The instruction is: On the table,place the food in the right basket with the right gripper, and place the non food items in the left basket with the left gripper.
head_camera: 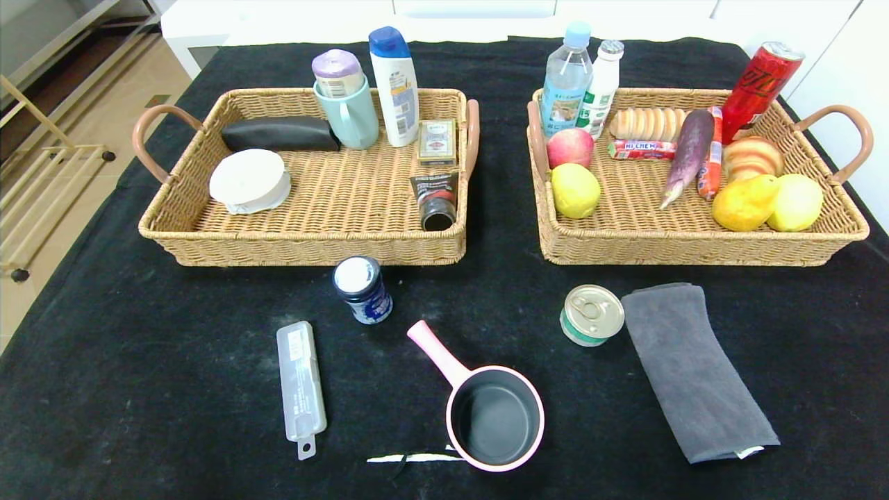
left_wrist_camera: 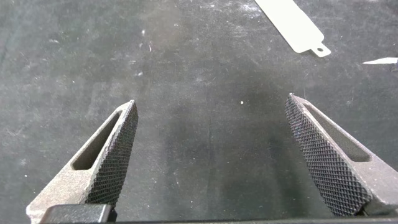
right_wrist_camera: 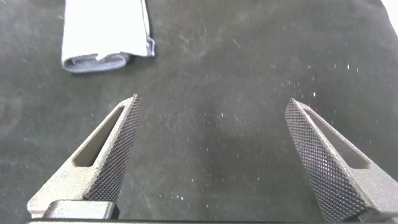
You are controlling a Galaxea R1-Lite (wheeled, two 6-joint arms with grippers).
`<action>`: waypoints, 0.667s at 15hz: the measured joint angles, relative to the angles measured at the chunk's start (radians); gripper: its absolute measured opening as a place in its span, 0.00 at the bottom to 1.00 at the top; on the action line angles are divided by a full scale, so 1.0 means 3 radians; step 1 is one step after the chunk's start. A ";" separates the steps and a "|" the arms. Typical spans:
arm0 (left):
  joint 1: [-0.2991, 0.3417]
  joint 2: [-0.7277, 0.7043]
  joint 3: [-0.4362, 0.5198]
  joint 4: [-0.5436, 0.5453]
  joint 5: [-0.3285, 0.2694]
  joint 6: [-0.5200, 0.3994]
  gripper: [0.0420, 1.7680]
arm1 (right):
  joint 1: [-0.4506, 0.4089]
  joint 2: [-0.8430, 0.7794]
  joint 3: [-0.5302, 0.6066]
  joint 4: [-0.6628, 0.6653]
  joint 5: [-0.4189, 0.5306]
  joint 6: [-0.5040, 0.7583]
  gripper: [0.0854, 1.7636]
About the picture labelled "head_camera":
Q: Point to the blue gum bottle white lid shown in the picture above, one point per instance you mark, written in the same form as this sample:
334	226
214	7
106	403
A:
364	292

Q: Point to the tin can gold lid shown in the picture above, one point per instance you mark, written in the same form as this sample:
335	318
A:
592	311

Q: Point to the clear plastic toothbrush case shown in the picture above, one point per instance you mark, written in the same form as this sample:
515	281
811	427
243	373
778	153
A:
300	389

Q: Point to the grey towel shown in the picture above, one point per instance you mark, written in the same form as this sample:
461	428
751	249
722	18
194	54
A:
694	375

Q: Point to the black cosmetic tube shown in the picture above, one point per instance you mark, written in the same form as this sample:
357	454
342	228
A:
435	194

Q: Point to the small playing card box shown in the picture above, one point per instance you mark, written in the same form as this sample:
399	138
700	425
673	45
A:
437	141

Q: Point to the yellow green lemon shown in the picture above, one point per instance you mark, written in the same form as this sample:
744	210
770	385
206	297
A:
575	191

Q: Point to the light blue mug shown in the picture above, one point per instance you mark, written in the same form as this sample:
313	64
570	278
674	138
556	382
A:
354	118

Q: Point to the red apple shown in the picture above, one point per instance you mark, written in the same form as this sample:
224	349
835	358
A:
569	147

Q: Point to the pink saucepan dark inside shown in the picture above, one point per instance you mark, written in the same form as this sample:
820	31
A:
494	417

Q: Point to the white shampoo bottle blue cap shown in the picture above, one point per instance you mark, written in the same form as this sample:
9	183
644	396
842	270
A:
392	83

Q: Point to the black glasses case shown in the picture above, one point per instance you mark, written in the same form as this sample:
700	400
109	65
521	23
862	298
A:
278	133

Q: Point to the clear water bottle blue cap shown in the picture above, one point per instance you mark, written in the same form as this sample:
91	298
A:
566	83

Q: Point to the white tape strip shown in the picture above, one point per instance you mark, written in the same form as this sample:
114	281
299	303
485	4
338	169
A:
417	457

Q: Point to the purple topped roll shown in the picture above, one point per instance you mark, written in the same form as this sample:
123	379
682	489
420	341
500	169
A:
337	69

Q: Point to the white round container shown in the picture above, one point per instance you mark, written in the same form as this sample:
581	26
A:
246	179

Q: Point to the red chewy candy pack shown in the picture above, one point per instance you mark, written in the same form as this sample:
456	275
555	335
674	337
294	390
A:
639	149

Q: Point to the white milk bottle green label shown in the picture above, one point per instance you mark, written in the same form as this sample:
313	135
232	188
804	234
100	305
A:
601	90

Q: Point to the sliced bread loaf row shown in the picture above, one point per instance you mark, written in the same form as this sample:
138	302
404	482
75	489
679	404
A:
646	123

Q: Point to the purple eggplant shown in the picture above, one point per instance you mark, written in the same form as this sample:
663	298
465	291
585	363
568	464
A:
691	153

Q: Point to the red wrapped sausage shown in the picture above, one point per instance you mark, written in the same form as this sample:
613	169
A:
710	177

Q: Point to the white background table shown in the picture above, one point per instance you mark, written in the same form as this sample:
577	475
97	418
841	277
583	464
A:
278	21

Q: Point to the orange yellow mango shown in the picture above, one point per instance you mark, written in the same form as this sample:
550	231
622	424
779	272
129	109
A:
743	205

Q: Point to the striped brown bread bun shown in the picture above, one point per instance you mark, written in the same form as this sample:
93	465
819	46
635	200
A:
753	156

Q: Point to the wooden rack on wheels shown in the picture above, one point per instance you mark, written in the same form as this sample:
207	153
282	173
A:
108	155

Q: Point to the red drink can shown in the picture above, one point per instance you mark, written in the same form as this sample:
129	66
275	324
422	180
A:
757	90

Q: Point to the grey metal shelf unit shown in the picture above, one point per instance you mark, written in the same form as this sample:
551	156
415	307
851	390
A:
69	28

